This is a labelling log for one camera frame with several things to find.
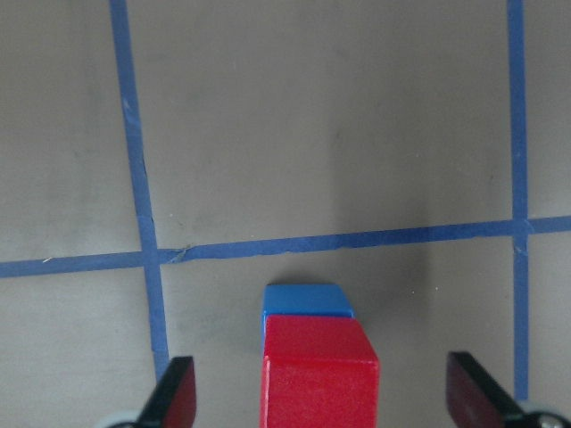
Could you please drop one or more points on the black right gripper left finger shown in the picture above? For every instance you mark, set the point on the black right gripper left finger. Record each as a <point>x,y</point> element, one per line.
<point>172,403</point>

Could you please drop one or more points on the red wooden block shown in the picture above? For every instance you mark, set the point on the red wooden block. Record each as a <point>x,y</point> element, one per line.
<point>318,372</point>

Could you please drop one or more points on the blue wooden block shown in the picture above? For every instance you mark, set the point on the blue wooden block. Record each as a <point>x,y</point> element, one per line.
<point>303,300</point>

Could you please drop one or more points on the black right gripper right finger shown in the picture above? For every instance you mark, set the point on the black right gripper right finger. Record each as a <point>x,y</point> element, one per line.
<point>473,397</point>

